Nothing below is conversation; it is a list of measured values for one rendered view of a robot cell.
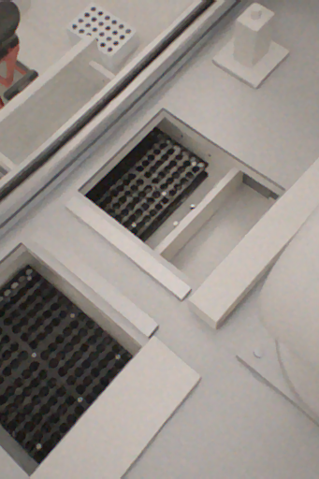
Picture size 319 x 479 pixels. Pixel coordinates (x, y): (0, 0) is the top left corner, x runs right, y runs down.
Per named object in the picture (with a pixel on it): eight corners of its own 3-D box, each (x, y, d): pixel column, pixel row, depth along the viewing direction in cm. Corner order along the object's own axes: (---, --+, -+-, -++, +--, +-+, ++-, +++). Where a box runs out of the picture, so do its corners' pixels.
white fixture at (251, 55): (211, 62, 98) (213, 11, 89) (245, 28, 101) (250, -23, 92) (255, 89, 95) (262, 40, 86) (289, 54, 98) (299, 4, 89)
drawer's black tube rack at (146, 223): (47, 181, 104) (37, 160, 98) (115, 118, 109) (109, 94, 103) (139, 254, 96) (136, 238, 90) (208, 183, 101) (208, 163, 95)
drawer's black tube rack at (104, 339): (-51, 365, 91) (-69, 354, 85) (38, 279, 96) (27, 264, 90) (50, 471, 83) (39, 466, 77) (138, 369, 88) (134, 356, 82)
